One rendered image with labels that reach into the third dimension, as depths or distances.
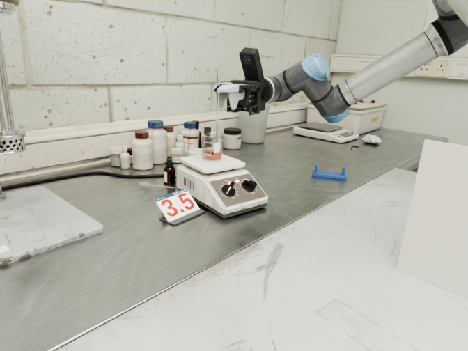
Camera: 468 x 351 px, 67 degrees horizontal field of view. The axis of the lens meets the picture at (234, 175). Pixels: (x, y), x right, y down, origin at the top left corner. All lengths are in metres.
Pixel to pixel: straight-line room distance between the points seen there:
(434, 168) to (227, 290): 0.35
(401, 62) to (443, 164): 0.51
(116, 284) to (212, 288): 0.14
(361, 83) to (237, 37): 0.66
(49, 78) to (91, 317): 0.75
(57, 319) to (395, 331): 0.43
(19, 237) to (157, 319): 0.32
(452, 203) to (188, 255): 0.42
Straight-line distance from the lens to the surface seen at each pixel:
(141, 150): 1.05
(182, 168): 0.86
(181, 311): 0.51
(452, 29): 1.05
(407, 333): 0.54
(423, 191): 0.61
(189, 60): 1.37
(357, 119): 1.78
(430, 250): 0.64
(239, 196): 0.77
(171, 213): 0.74
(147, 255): 0.62
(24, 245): 0.69
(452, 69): 2.01
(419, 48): 1.06
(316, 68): 1.00
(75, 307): 0.54
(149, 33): 1.26
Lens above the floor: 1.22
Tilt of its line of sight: 18 degrees down
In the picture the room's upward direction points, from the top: 3 degrees clockwise
